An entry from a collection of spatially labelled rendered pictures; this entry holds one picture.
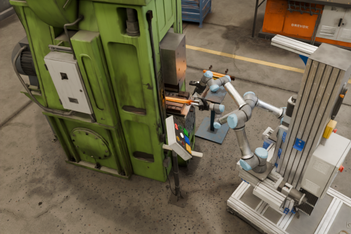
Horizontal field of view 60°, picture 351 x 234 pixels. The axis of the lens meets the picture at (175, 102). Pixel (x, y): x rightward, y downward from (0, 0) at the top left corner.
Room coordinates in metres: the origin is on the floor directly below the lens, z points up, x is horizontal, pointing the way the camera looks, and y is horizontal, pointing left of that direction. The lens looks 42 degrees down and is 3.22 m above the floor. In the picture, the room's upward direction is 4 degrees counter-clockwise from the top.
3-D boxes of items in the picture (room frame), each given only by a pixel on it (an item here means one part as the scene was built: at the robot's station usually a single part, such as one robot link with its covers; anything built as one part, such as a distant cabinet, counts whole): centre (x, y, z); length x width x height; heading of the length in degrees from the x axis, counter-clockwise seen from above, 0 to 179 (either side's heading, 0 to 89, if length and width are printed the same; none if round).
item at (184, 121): (2.59, 0.10, 0.69); 0.56 x 0.38 x 0.45; 68
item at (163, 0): (2.63, 0.23, 2.06); 0.44 x 0.41 x 0.47; 68
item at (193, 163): (2.43, -0.13, 0.01); 0.58 x 0.39 x 0.01; 158
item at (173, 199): (1.90, 0.05, 0.05); 0.22 x 0.22 x 0.09; 68
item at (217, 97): (2.93, -0.50, 0.74); 0.40 x 0.30 x 0.02; 151
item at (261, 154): (1.68, -0.73, 0.98); 0.13 x 0.12 x 0.14; 117
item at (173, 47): (2.57, 0.09, 1.56); 0.42 x 0.39 x 0.40; 68
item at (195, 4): (6.56, -0.31, 0.36); 1.20 x 0.80 x 0.72; 66
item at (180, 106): (2.53, 0.11, 0.96); 0.42 x 0.20 x 0.09; 68
